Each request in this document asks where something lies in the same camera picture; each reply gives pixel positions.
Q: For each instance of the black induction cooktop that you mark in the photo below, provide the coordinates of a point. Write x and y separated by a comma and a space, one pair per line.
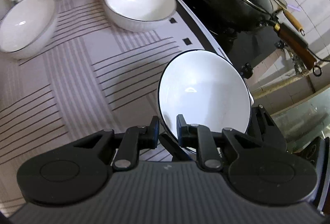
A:
216, 33

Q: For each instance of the striped table cloth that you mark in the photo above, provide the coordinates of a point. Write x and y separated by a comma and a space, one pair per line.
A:
91, 76

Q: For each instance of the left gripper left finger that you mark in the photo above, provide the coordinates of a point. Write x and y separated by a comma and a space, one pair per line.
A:
132, 141

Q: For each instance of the white ribbed bowl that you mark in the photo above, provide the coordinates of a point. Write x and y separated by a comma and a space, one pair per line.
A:
206, 89
28, 27
139, 15

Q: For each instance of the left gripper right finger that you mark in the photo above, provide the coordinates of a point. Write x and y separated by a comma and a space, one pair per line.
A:
201, 139

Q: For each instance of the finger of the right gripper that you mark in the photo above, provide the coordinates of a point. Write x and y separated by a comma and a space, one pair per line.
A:
178, 154

